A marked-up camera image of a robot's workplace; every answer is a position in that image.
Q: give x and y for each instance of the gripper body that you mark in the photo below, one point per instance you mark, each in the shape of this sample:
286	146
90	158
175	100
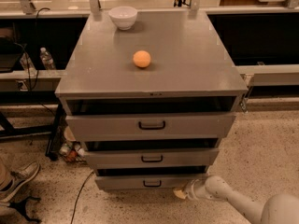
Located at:
190	190

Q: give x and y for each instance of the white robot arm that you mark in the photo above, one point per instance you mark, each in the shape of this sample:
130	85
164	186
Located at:
278	209

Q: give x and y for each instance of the white bowl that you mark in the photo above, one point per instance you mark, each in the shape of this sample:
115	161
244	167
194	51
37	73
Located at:
123	17

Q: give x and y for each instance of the grey drawer cabinet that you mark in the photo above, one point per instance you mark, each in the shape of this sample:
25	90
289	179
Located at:
190	72

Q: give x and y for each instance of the black chair base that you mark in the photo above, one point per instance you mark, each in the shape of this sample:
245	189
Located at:
20	207

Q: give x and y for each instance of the clear plastic water bottle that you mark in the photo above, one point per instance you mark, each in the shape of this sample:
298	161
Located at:
47	59

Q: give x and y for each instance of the orange ball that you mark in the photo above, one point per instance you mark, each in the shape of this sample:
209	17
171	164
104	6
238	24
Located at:
141	59

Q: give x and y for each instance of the clutter basket under table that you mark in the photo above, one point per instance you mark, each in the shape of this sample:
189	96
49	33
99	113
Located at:
71	150

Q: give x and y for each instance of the grey drawer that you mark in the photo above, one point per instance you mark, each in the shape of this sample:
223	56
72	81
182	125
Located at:
145	181
150	126
151	158

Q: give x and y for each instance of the grey middle drawer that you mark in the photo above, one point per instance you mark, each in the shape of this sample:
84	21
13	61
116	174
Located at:
151	158

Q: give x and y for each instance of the grey sneaker shoe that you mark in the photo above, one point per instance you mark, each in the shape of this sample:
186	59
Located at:
12	181

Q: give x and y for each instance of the black table leg frame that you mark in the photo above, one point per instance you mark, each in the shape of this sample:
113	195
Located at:
9	131

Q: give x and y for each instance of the grey top drawer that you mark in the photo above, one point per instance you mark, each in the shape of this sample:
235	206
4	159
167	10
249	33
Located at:
150	126

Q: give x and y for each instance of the grey bottom drawer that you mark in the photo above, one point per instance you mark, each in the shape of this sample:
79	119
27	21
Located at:
145	181

